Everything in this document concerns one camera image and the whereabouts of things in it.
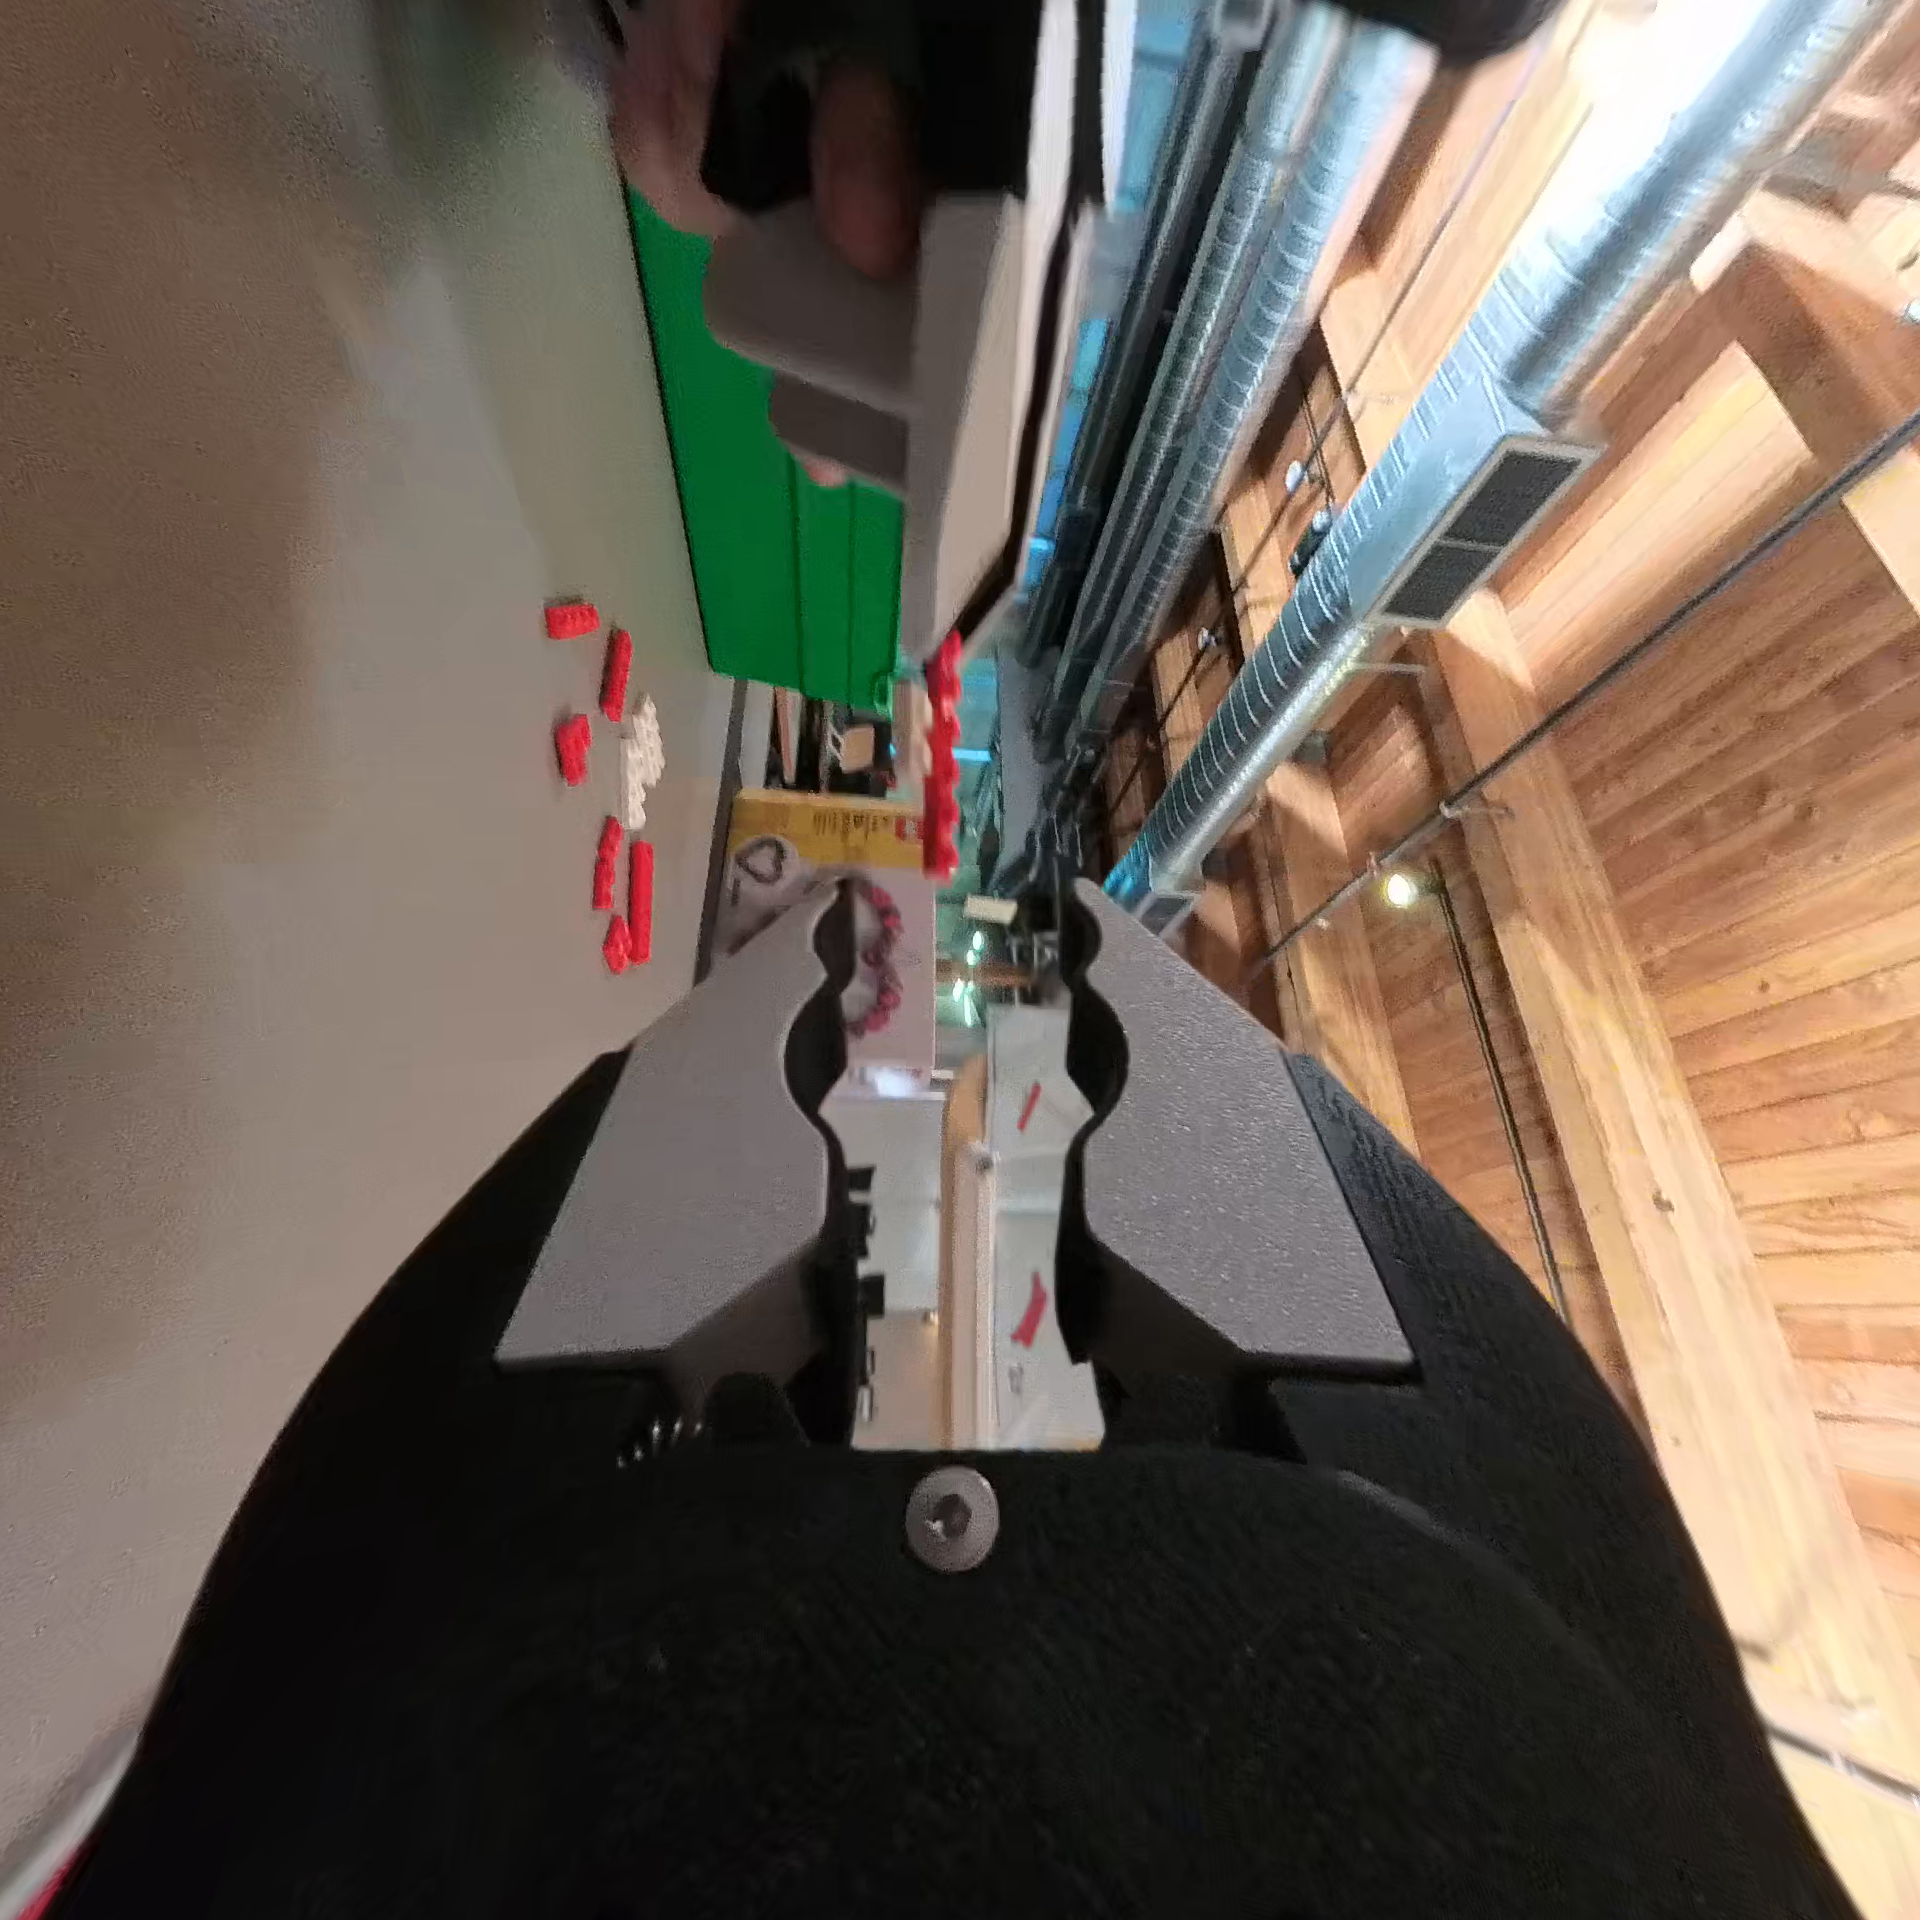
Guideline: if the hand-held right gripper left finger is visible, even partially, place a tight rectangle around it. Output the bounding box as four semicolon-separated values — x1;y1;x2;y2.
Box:
493;886;869;1425

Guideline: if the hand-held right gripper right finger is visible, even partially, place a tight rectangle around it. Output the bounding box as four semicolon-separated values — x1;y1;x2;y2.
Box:
1057;886;1419;1414

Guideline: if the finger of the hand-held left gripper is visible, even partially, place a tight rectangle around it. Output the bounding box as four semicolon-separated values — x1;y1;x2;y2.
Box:
906;195;1053;644
1034;197;1112;603

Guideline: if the red white toy brick frame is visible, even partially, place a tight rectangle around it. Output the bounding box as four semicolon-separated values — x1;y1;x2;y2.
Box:
920;628;973;886

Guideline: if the yellow white toy set box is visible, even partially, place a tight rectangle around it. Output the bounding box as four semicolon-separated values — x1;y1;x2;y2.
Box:
726;798;943;1040

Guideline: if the person's left hand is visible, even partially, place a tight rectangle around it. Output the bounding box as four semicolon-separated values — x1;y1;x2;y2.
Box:
608;0;933;284

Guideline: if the green plastic bin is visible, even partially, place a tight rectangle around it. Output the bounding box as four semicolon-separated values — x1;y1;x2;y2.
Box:
624;183;910;716

